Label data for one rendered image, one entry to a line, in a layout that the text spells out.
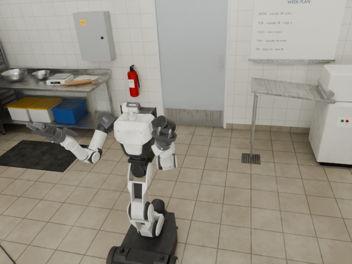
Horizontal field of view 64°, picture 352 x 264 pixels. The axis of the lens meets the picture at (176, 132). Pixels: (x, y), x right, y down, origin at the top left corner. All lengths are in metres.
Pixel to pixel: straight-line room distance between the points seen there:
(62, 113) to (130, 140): 2.98
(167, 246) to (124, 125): 1.19
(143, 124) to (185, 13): 2.68
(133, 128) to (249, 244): 1.61
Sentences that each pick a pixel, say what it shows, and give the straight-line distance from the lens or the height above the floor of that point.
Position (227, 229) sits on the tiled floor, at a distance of 2.99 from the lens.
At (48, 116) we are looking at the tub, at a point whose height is 0.35.
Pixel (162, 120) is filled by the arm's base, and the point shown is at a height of 1.38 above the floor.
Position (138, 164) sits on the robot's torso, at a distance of 2.11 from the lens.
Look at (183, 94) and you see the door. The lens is 4.62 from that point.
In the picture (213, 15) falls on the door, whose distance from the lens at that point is 4.27.
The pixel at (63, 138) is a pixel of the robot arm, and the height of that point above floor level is 1.41.
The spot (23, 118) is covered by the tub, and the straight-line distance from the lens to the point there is 5.37.
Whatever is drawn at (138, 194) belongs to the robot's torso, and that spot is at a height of 0.75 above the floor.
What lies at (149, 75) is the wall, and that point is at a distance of 4.63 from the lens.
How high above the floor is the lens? 2.20
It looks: 28 degrees down
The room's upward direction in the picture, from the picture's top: 3 degrees counter-clockwise
